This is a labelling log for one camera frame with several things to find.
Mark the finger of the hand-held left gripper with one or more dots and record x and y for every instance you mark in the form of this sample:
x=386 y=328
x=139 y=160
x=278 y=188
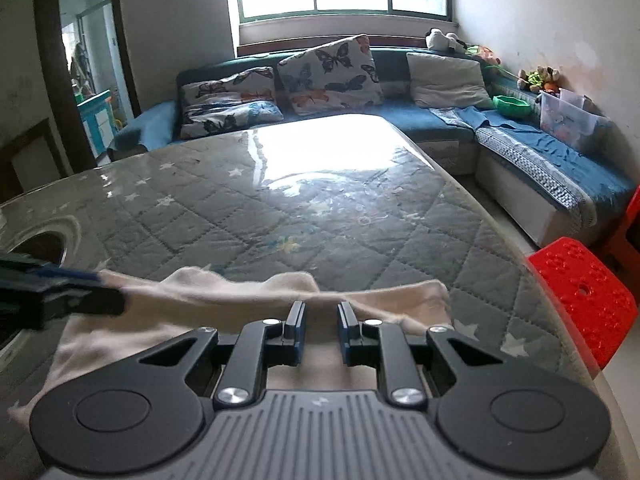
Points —
x=70 y=275
x=75 y=302

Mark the plump butterfly print pillow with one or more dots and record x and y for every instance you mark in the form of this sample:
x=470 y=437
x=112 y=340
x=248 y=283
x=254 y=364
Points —
x=330 y=72

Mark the blue toy cabinet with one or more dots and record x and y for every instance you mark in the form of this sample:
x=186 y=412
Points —
x=97 y=120

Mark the plain grey white pillow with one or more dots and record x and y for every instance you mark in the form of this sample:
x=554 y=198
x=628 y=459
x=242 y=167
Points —
x=447 y=80

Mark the dark wooden chair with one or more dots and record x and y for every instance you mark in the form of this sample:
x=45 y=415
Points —
x=30 y=160

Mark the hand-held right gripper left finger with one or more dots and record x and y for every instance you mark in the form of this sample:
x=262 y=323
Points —
x=298 y=332

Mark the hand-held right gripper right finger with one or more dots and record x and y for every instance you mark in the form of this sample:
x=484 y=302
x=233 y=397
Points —
x=345 y=332

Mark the cream shirt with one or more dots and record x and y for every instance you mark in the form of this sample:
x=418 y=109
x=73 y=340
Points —
x=320 y=370

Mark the dark wooden door frame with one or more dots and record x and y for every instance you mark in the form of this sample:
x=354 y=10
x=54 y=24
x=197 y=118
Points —
x=47 y=60

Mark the grey quilted star table cover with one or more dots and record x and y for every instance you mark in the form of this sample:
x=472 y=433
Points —
x=250 y=210

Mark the group of small plush toys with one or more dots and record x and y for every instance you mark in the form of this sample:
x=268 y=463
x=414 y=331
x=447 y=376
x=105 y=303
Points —
x=540 y=79

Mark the green bowl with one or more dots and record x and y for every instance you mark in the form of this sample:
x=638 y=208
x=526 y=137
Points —
x=512 y=106

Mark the red plastic chair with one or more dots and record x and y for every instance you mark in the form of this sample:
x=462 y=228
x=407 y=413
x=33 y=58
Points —
x=625 y=235

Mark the blue corner sofa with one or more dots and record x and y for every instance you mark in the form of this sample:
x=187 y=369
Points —
x=525 y=145

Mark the flat butterfly print pillow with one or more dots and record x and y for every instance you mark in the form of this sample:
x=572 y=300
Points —
x=225 y=102

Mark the clear plastic storage box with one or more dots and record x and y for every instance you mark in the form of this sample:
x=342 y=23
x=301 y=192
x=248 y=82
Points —
x=570 y=120

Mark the red plastic stool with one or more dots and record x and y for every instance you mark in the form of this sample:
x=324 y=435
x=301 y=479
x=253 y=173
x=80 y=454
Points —
x=580 y=290

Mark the white plush toy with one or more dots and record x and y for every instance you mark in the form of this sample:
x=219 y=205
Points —
x=442 y=40

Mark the colourful plush toy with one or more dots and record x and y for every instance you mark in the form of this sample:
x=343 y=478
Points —
x=482 y=55

